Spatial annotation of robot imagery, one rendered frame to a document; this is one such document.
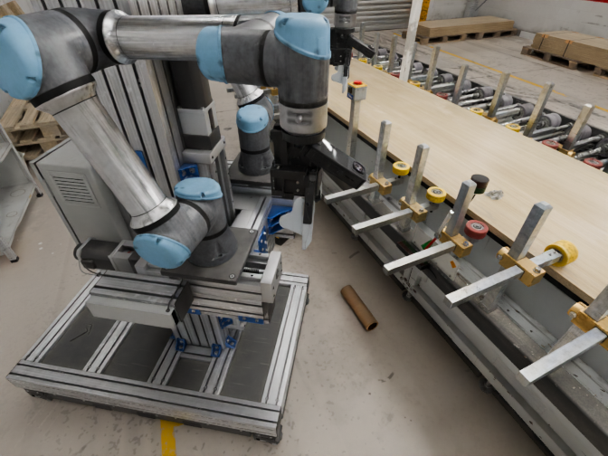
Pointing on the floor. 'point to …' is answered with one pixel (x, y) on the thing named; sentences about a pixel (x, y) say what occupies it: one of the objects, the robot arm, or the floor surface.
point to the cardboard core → (359, 308)
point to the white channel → (410, 39)
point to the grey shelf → (13, 194)
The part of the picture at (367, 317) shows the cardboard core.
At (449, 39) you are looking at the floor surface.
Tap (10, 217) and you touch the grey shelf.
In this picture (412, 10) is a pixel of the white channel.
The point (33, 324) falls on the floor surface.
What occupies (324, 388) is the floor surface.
